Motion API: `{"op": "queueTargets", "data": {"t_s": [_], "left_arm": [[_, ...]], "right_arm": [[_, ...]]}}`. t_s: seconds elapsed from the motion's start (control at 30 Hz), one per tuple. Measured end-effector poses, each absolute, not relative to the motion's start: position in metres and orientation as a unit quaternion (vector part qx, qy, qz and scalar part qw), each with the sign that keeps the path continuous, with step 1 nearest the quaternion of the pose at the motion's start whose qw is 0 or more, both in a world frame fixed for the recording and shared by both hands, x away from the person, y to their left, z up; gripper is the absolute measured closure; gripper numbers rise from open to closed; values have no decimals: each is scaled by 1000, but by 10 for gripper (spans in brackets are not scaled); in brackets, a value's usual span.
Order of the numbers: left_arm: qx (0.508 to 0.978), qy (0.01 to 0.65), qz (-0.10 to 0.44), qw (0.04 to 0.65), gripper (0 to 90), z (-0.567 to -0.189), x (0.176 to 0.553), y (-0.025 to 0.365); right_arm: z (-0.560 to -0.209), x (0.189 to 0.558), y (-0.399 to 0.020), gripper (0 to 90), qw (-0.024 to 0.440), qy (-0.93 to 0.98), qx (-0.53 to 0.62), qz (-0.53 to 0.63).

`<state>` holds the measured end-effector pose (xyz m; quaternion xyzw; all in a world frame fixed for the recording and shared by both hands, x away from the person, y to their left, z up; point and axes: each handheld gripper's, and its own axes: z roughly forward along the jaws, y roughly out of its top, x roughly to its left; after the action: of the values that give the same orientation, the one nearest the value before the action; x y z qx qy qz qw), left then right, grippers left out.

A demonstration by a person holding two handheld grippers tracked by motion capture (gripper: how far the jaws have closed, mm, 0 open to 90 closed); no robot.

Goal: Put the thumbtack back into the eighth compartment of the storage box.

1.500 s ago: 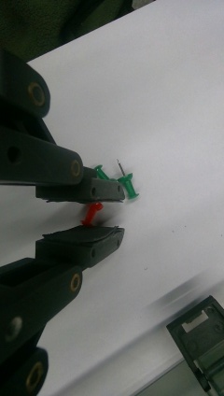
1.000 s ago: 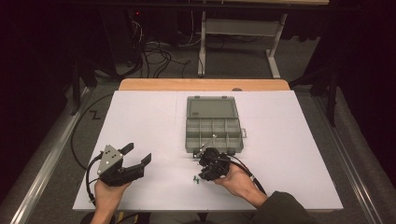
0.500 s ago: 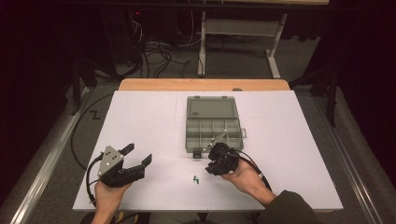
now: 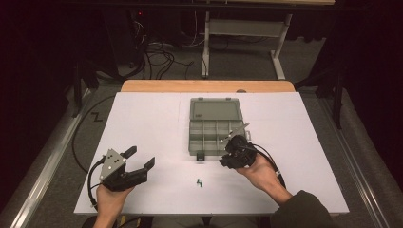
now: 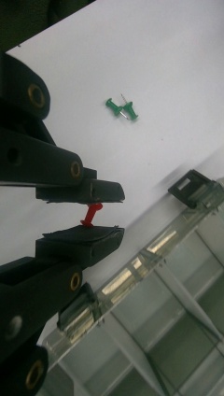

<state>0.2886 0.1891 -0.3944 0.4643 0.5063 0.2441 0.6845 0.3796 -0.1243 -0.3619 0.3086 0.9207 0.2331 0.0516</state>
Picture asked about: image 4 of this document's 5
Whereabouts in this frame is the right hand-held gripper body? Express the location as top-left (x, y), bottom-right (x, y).
top-left (221, 122), bottom-right (259, 169)

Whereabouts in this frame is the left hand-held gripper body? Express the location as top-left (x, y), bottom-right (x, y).
top-left (99, 148), bottom-right (149, 193)

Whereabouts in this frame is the grey compartment organizer box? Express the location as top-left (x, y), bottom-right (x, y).
top-left (188, 97), bottom-right (252, 163)

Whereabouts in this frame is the person's left hand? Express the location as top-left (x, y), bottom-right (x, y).
top-left (95, 185), bottom-right (136, 219)

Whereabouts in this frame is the person's right hand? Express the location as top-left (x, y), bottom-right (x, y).
top-left (236, 153), bottom-right (281, 193)

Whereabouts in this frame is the white board table cover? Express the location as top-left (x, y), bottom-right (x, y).
top-left (73, 91), bottom-right (350, 217)

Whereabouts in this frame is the black metal stand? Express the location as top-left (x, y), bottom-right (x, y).
top-left (294, 66), bottom-right (346, 130)
top-left (71, 60), bottom-right (99, 118)

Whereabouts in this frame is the wooden table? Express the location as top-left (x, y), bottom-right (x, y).
top-left (121, 79), bottom-right (297, 93)

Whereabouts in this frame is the black computer tower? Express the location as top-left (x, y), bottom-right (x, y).
top-left (103, 9), bottom-right (146, 69)

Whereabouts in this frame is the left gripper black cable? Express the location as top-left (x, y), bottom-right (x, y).
top-left (87, 156), bottom-right (106, 211)

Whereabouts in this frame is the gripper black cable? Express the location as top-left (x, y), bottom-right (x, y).
top-left (248, 142), bottom-right (287, 190)
top-left (87, 156), bottom-right (106, 211)

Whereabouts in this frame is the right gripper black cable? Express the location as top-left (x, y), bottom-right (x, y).
top-left (248, 142), bottom-right (287, 190)

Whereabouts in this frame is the long black floor cable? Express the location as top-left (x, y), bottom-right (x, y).
top-left (71, 94), bottom-right (117, 175)

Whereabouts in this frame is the aluminium floor rail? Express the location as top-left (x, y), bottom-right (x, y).
top-left (8, 88), bottom-right (96, 228)
top-left (317, 98), bottom-right (393, 228)

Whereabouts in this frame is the tangle of floor cables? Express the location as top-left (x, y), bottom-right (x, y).
top-left (132, 18), bottom-right (196, 80)

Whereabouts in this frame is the white metal desk frame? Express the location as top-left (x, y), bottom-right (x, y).
top-left (201, 10), bottom-right (294, 81)

